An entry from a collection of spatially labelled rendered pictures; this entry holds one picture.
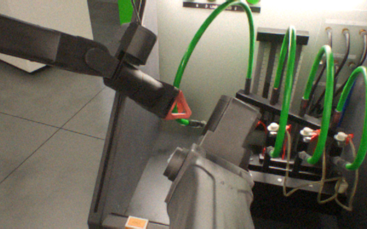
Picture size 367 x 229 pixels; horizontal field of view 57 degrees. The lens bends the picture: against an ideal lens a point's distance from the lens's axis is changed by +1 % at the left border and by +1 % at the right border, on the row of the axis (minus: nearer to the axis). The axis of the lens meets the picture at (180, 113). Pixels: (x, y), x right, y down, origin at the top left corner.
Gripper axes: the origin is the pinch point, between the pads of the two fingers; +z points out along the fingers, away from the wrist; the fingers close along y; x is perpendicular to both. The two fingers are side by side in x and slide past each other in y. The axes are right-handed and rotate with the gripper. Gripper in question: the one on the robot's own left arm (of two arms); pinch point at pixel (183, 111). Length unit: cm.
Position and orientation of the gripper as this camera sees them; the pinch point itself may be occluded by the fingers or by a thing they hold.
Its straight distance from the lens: 73.4
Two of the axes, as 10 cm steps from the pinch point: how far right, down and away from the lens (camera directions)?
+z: 6.7, 3.8, 6.4
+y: -5.8, -2.8, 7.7
